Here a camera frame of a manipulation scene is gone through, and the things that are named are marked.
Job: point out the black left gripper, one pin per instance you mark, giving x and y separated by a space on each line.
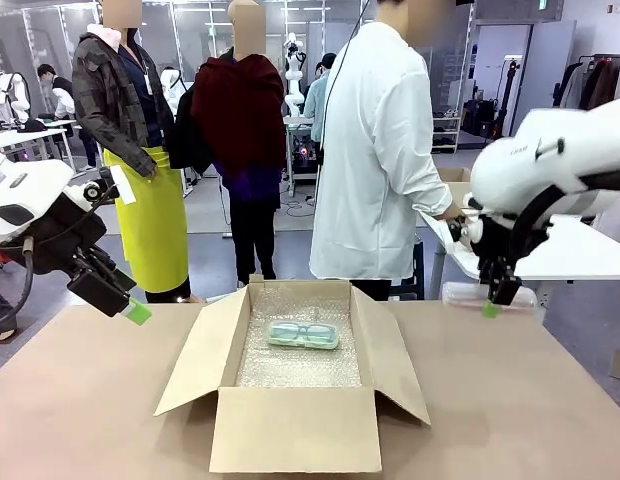
97 290

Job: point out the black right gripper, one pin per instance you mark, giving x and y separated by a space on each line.
505 290

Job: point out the clear air cushion pack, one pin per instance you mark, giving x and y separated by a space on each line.
465 297

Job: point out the mint green glasses case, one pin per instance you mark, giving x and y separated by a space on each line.
277 336

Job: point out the dark blue framed glasses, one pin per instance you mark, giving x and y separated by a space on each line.
310 334

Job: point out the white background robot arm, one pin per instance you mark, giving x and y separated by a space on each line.
171 87
294 75
12 95

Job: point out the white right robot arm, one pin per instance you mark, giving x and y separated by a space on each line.
550 155

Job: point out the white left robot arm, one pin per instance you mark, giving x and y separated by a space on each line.
25 200

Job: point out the person's right hand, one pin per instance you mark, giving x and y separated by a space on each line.
451 215

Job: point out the white side table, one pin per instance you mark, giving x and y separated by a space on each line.
565 255

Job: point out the small open cardboard box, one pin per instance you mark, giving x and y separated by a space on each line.
457 187

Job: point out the white cabinet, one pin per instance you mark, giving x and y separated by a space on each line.
615 212

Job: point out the mannequin camo jacket yellow skirt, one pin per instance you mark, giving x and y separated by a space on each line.
135 150

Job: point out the clear bubble wrap sheet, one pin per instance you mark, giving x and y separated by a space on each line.
300 367

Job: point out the white shoe shelf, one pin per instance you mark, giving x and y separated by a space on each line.
445 135

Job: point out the black suitcases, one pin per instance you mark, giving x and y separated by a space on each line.
480 117

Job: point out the large open cardboard box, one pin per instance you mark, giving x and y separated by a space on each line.
295 430

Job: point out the person in white coat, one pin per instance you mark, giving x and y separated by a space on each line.
375 150

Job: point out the white office desk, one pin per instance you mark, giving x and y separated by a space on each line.
30 137

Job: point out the mannequin dark red shawl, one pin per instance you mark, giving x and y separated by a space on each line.
240 130

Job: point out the person in black white jacket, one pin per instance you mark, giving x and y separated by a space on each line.
65 105

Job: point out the white desk with computer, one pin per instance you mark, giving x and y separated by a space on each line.
302 150

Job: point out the black clothes rack with garments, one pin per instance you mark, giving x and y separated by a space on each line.
590 85

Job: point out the person in teal shirt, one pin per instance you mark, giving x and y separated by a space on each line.
315 105

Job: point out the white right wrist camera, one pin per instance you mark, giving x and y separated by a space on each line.
470 232

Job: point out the black camera tripod stand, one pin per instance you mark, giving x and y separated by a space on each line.
507 100

